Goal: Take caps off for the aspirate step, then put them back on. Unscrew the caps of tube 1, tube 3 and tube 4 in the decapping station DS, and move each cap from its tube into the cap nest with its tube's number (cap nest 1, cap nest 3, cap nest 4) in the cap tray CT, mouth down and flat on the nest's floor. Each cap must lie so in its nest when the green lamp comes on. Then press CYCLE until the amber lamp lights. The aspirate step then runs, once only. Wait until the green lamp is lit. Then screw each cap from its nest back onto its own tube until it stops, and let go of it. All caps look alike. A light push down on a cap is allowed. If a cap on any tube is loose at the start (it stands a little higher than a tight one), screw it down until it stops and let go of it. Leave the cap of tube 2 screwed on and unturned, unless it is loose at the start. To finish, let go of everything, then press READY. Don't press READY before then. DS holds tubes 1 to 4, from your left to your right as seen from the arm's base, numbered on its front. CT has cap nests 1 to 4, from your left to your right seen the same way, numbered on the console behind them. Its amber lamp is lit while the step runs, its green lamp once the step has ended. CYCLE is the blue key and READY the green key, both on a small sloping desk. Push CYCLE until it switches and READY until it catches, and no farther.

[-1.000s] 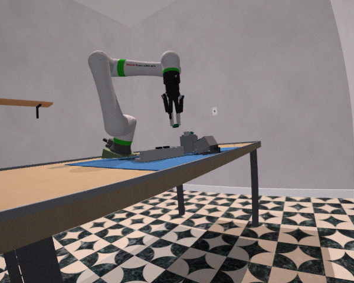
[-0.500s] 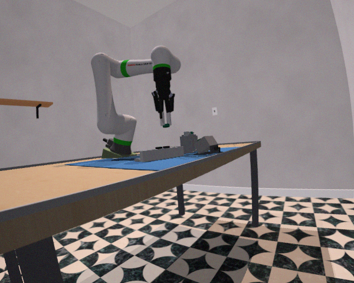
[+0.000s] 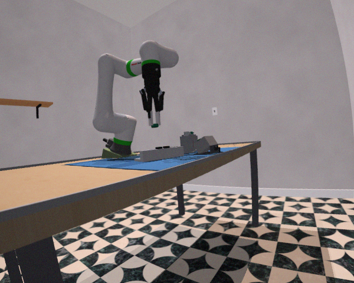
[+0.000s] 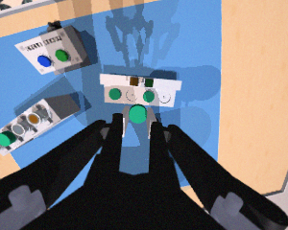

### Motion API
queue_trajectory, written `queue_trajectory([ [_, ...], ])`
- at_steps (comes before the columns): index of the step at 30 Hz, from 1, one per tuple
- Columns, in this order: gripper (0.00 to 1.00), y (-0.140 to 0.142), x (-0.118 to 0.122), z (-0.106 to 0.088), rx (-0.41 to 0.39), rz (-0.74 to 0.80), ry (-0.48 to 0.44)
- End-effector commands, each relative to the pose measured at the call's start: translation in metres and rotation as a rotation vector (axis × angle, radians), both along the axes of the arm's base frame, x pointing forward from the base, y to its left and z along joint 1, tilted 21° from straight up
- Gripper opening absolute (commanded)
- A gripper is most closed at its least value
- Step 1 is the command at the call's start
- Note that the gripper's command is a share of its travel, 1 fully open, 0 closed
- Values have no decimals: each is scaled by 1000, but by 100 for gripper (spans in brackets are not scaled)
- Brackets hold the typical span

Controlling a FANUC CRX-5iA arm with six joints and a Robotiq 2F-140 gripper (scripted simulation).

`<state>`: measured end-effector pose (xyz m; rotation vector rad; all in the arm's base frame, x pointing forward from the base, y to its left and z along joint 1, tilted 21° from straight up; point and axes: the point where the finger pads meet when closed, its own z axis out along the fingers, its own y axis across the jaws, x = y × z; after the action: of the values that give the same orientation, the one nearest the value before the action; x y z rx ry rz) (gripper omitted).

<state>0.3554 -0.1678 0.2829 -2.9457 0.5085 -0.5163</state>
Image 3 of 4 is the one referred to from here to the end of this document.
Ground dark table edge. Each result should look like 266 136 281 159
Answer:
0 141 261 222

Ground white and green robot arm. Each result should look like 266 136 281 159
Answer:
93 40 179 155

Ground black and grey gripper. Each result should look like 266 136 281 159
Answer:
139 75 165 126

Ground blue flat mat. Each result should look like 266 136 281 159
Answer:
65 147 239 171

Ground white sloping button panel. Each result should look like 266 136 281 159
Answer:
193 136 222 154

